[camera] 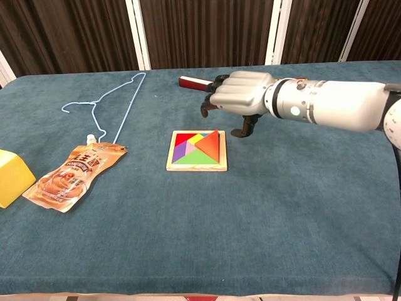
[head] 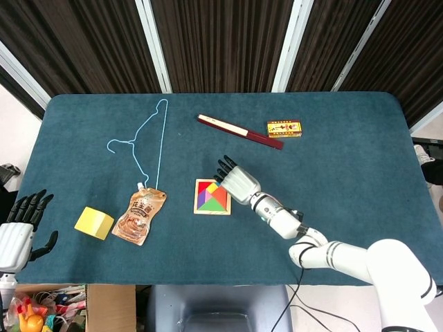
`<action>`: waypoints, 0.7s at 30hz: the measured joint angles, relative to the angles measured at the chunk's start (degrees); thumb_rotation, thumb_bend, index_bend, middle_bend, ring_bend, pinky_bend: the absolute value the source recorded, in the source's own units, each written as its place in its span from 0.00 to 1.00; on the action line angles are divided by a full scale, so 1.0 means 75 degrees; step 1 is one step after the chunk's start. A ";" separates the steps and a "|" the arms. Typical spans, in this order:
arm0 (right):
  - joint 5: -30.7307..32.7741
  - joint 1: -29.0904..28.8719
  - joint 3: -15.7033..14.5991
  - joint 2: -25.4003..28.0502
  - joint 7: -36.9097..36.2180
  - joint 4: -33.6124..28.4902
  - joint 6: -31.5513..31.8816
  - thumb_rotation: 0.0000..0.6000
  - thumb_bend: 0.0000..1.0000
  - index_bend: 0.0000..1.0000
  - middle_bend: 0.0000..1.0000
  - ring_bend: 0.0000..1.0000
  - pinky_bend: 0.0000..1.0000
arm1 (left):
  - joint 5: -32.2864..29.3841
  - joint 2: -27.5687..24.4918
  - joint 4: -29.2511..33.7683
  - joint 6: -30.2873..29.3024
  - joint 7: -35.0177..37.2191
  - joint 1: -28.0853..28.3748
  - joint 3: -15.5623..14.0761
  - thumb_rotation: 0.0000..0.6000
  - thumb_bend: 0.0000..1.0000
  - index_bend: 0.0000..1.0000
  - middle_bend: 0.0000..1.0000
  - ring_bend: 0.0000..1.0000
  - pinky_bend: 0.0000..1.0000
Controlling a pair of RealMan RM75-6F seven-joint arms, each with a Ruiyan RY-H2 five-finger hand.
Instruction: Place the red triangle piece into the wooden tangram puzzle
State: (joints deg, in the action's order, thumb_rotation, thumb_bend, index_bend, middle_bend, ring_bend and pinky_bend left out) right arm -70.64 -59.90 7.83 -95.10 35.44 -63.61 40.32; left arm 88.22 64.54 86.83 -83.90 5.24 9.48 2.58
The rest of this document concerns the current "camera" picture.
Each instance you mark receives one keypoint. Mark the orange triangle tangram piece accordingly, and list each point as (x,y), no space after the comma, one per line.
(210,145)

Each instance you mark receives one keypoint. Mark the red triangle tangram piece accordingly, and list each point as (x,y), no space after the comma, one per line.
(181,138)

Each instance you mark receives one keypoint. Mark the dark red folding fan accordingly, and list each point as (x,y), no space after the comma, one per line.
(188,83)

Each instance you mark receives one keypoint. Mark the purple parallelogram tangram piece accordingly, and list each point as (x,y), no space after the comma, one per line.
(179,152)

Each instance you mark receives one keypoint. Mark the dark brown pleated curtain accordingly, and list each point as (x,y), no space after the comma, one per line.
(382,28)
(69,34)
(206,31)
(316,31)

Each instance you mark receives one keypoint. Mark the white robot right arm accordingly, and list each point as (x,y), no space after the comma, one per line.
(338,103)

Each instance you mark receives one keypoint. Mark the yellow cube block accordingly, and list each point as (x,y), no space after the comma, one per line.
(14,178)

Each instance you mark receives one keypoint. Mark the teal table cloth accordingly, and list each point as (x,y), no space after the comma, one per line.
(200,235)

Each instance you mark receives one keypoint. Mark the wooden tangram tray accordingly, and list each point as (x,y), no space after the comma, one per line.
(200,168)

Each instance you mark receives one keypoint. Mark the white screen frame post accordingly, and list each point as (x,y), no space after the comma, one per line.
(141,34)
(354,31)
(6,70)
(279,31)

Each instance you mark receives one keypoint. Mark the yellow square tangram piece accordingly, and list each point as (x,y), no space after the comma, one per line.
(195,139)

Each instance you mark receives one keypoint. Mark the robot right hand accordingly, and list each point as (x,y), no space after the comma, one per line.
(238,91)

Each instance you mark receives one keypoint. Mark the green triangle tangram piece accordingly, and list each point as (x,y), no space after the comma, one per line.
(191,159)

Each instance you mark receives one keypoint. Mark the pink triangle tangram piece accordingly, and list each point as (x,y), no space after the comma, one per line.
(190,150)

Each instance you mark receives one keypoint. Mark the orange sauce spout pouch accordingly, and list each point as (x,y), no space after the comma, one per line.
(65,178)

